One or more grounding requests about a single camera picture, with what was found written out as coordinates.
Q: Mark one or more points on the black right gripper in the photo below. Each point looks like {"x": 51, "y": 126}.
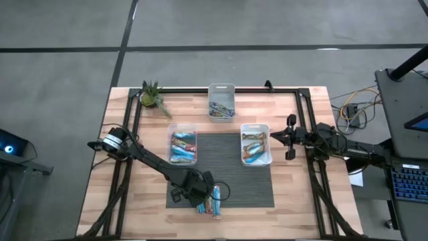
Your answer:
{"x": 296, "y": 137}

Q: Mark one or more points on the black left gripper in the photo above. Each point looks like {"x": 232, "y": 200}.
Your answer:
{"x": 192, "y": 183}

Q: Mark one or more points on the blue wrapper granola bar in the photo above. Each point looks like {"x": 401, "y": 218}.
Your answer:
{"x": 200, "y": 208}
{"x": 217, "y": 201}
{"x": 255, "y": 158}
{"x": 183, "y": 152}

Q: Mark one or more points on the red green wrapper granola bar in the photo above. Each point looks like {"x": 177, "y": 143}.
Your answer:
{"x": 184, "y": 144}
{"x": 209, "y": 207}

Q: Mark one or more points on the green brown wrapper granola bar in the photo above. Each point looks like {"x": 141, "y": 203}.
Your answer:
{"x": 254, "y": 136}

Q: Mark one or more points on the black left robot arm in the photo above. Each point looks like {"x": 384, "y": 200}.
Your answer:
{"x": 150, "y": 160}

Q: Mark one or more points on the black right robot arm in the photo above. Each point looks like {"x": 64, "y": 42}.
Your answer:
{"x": 351, "y": 147}

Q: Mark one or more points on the white plastic bin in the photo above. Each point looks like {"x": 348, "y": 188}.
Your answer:
{"x": 255, "y": 128}

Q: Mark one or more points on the dark woven table mat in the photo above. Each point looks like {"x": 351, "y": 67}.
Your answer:
{"x": 234, "y": 174}

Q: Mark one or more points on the black power adapter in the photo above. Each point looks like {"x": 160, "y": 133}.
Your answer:
{"x": 352, "y": 112}

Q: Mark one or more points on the grey plastic bin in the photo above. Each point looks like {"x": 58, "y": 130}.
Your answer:
{"x": 221, "y": 92}

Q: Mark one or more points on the clear plastic bin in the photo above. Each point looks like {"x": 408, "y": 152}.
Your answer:
{"x": 170, "y": 129}

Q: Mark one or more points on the white paper sheet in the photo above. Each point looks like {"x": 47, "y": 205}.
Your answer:
{"x": 356, "y": 179}

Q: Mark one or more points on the potted succulent plant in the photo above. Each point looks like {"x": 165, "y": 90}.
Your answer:
{"x": 150, "y": 97}

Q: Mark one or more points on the grey workstation cart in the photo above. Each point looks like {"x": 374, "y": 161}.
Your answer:
{"x": 401, "y": 100}

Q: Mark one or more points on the backlit keyboard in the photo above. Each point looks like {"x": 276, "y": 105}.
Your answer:
{"x": 409, "y": 182}

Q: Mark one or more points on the tablet screen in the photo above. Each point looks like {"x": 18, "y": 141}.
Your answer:
{"x": 419, "y": 124}

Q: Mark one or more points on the black caster wheel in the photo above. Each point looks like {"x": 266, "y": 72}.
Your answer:
{"x": 389, "y": 224}

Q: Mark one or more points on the black pole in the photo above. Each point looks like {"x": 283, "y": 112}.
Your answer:
{"x": 408, "y": 63}

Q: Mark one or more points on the grey metal stand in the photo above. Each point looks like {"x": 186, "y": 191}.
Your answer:
{"x": 20, "y": 164}

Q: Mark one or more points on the black computer blue light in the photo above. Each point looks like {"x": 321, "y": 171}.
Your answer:
{"x": 10, "y": 144}

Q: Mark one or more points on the black frame bracket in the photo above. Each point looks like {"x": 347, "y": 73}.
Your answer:
{"x": 269, "y": 85}

